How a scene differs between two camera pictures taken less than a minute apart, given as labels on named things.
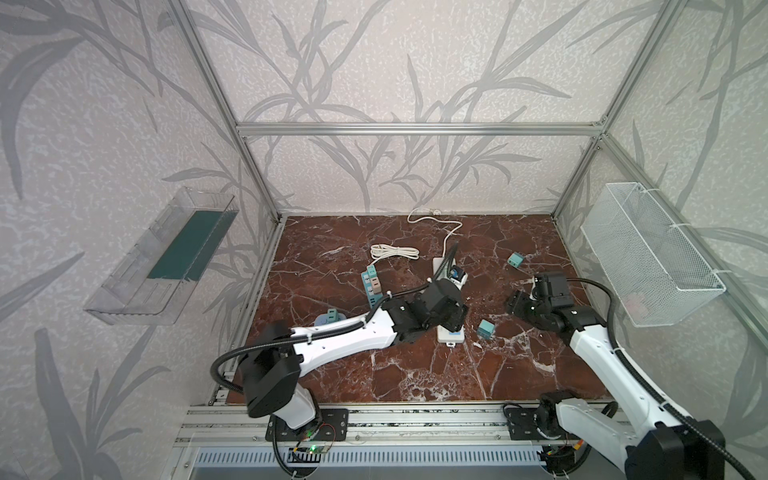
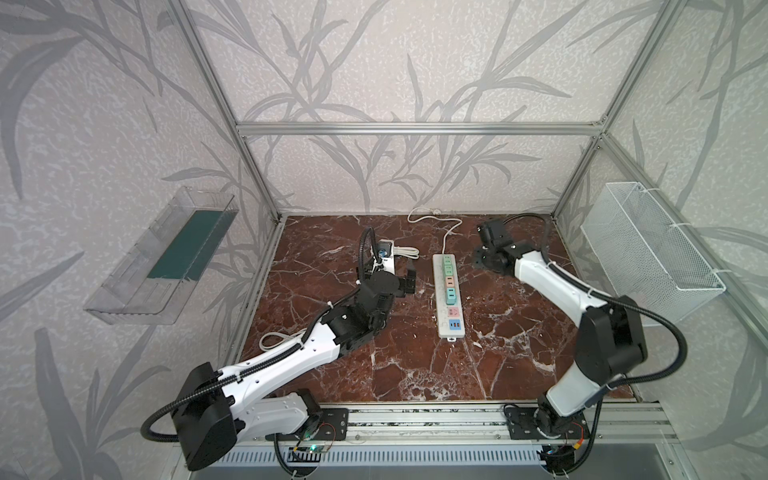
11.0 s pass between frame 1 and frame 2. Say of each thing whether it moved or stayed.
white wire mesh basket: stayed
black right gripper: moved
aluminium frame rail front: stayed
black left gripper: moved
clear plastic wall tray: stayed
